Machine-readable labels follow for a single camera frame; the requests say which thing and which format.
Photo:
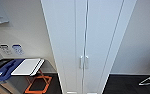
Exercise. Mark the white flat board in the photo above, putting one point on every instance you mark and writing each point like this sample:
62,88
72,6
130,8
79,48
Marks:
26,66

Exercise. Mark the white wardrobe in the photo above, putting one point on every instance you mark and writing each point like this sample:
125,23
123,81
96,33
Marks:
128,13

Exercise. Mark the blue plastic tray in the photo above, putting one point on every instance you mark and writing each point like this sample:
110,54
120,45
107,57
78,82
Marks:
4,70

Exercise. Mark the white wall sign blue print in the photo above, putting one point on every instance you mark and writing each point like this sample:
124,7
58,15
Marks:
17,49

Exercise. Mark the orange metal frame stand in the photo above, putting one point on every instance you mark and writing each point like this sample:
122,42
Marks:
36,91

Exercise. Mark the white wall sign dark print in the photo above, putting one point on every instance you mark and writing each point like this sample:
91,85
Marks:
5,49

